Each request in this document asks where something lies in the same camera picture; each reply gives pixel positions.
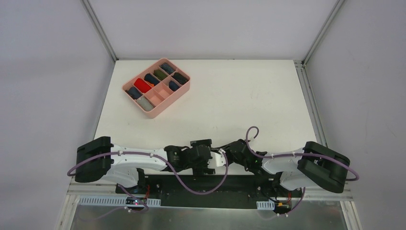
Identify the olive rolled underwear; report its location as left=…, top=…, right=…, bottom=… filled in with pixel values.
left=153, top=69, right=167, bottom=81

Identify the grey underwear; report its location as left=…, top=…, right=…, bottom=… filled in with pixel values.
left=136, top=96, right=154, bottom=112

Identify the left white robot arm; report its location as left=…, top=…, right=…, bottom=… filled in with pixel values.
left=68, top=136, right=229, bottom=194

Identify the red rolled underwear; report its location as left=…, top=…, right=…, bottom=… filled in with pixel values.
left=133, top=78, right=152, bottom=93

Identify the aluminium frame rail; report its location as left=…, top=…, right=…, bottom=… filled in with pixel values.
left=67, top=178, right=116, bottom=195

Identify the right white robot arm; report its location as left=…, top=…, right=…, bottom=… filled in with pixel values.
left=220, top=139, right=350, bottom=196

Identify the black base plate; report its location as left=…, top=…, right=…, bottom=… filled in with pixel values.
left=127, top=174, right=303, bottom=209

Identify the small navy rolled underwear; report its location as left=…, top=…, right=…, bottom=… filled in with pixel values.
left=168, top=81, right=180, bottom=92

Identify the pink divided organizer tray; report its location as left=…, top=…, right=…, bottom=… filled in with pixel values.
left=122, top=58, right=191, bottom=119

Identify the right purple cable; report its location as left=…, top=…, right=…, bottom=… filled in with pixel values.
left=246, top=126, right=360, bottom=219

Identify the striped rolled underwear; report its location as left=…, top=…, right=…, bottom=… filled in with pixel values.
left=160, top=62, right=175, bottom=75

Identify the black rolled underwear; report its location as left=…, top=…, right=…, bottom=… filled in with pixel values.
left=172, top=72, right=189, bottom=85

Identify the dark blue rolled underwear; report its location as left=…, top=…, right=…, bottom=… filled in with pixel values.
left=126, top=87, right=142, bottom=100

